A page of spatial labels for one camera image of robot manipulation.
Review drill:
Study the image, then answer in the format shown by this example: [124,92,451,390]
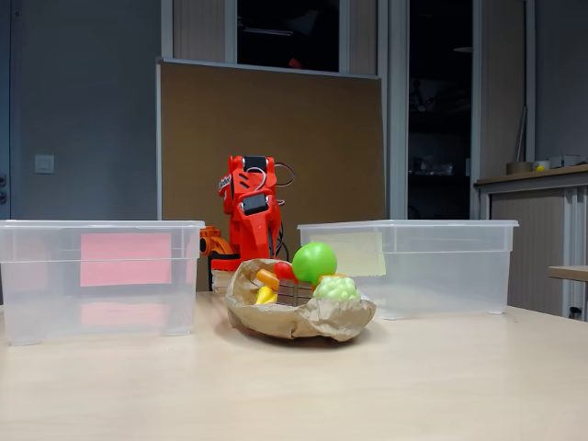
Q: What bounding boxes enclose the orange toy waffle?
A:
[255,268,281,291]

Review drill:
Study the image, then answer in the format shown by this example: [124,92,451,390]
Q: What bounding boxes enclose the green toy apple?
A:
[291,242,338,284]

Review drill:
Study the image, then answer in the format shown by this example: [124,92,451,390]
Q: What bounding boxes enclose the yellow-green paper label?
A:
[308,232,387,277]

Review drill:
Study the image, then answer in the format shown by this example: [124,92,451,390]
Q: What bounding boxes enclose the pink paper label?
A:
[80,232,174,288]

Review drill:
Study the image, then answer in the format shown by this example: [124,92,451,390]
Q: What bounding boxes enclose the clear plastic bin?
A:
[0,219,207,346]
[297,219,520,322]

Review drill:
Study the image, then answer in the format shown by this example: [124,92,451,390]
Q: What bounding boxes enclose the orange table clamp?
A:
[199,225,233,258]

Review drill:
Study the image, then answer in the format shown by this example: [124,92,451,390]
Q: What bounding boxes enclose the wooden base block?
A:
[210,269,235,293]

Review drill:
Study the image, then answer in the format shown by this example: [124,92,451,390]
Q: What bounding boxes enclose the yellow toy banana bunch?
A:
[253,285,279,306]

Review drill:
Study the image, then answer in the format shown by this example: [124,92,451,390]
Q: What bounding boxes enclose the crumpled brown paper bag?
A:
[224,258,377,342]

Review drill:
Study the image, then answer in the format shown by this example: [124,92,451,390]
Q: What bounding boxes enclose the light green toy grapes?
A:
[312,275,362,302]

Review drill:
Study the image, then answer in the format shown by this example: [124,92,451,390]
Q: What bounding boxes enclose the brown cork pin board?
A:
[155,57,387,293]

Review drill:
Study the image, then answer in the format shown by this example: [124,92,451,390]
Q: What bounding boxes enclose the grey cabinet with wooden top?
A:
[474,164,588,318]

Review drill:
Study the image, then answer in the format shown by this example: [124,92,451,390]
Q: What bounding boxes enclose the wooden side table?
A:
[547,265,588,282]

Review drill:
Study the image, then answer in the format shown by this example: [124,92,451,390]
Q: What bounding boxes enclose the thin servo cable loop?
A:
[274,163,298,188]

